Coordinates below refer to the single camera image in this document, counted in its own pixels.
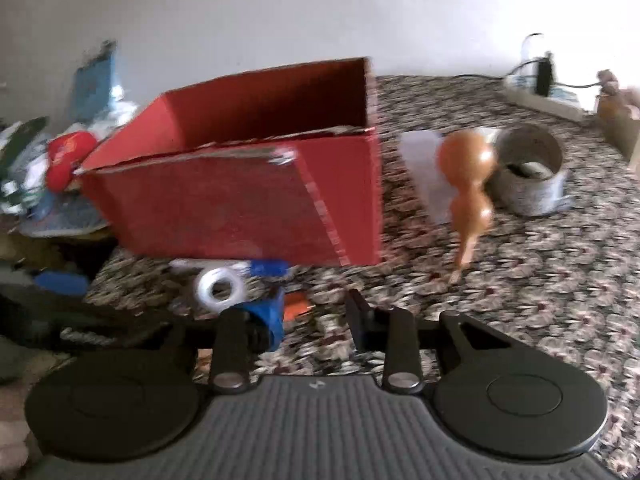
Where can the blue packet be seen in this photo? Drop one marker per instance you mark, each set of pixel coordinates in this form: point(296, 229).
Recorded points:
point(92, 80)

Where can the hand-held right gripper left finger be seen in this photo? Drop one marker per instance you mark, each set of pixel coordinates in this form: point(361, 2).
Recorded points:
point(267, 322)

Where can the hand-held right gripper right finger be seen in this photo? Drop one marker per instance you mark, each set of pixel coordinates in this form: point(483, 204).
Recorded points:
point(359, 320)

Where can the black charger plug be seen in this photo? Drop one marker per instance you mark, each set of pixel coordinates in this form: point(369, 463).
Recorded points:
point(545, 75)

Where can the red cardboard box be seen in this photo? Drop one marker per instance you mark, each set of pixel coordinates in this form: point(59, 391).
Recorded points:
point(225, 205)

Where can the grey tin cup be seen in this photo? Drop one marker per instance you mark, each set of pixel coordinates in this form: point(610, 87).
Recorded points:
point(530, 192)

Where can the translucent plastic lid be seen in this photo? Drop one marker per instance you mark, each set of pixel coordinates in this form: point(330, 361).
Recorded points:
point(422, 170)

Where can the small orange object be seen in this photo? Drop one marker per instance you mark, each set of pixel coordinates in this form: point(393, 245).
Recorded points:
point(296, 306)

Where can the clear blue correction tape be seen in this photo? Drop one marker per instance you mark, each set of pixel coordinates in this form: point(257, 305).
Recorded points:
point(206, 290)

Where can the orange gourd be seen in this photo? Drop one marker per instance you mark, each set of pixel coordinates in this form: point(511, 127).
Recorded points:
point(465, 160)

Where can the blue patterned cloth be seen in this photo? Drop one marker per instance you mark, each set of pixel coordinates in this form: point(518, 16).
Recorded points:
point(65, 217)

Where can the floral tablecloth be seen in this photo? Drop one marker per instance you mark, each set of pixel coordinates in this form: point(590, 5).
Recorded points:
point(550, 280)

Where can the red plush toy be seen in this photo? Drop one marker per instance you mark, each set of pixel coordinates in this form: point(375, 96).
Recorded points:
point(67, 157)

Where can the white power strip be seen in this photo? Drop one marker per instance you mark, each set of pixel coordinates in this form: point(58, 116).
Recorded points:
point(545, 100)

